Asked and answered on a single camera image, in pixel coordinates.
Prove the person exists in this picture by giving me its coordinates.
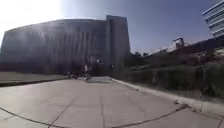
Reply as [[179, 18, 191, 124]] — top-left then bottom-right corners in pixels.
[[83, 63, 93, 83]]

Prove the low building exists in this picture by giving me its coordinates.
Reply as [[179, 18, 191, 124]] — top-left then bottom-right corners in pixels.
[[166, 36, 191, 53]]

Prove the raised ground strip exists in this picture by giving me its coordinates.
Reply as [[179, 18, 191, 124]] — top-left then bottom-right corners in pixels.
[[0, 71, 70, 88]]

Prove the large dark building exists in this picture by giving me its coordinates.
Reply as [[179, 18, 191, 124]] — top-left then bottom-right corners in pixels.
[[0, 14, 132, 76]]

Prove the dark hedge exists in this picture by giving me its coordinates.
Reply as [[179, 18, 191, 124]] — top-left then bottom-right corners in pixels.
[[111, 46, 224, 98]]

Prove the pale stone kerb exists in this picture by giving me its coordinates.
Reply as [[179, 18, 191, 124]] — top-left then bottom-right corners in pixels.
[[105, 76, 224, 118]]

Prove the white glass building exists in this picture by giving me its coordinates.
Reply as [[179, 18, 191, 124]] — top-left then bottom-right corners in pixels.
[[201, 0, 224, 38]]

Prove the grey paved plaza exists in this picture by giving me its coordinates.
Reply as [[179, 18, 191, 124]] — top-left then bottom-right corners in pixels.
[[0, 76, 224, 128]]

